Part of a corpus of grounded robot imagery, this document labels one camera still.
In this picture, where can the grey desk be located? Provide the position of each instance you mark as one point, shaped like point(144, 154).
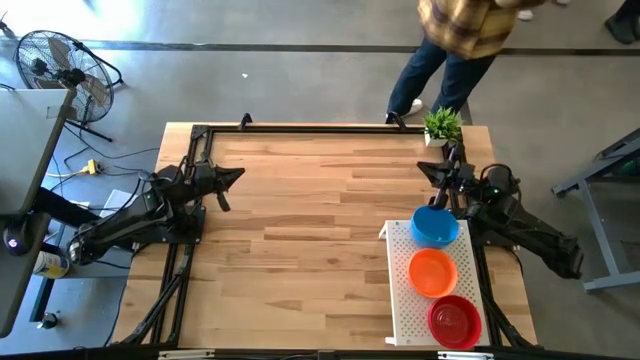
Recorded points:
point(25, 150)

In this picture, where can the green plant in white pot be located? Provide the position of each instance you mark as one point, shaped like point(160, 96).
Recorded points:
point(442, 127)

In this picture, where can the yellow power splitter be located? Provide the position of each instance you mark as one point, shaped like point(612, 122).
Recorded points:
point(91, 166)

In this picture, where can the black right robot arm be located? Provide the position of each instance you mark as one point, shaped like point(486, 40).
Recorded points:
point(525, 225)

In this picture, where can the grey metal bench frame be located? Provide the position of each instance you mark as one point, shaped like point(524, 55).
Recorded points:
point(600, 240)

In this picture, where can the orange plastic mini bowl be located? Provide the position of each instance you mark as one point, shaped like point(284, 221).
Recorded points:
point(432, 272)

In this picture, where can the black aluminium table frame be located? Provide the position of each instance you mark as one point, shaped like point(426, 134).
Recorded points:
point(320, 130)

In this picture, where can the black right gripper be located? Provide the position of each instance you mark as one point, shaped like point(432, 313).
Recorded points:
point(446, 192)

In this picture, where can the person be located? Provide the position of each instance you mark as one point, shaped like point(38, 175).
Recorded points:
point(465, 30)
point(525, 15)
point(622, 22)

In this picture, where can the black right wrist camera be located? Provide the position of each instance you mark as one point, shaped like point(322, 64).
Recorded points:
point(466, 172)

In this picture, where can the black computer mouse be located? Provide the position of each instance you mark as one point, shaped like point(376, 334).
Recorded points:
point(15, 240)

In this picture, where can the white perforated metal shelf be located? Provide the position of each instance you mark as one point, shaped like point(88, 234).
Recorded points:
point(400, 280)

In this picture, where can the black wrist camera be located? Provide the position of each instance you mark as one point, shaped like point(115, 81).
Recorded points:
point(466, 172)
point(201, 172)

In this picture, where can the black floor fan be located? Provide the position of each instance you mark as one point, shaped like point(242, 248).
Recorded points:
point(62, 75)

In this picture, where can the white and yellow can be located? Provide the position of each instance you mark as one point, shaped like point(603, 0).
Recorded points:
point(50, 264)

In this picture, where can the blue plastic mini bowl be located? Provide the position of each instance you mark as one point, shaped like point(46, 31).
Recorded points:
point(435, 227)

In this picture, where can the red plastic mini bowl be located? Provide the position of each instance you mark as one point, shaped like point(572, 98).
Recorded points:
point(454, 322)

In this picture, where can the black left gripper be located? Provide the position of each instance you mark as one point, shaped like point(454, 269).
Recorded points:
point(212, 189)

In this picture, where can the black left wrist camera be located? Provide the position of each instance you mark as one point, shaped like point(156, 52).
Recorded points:
point(201, 172)

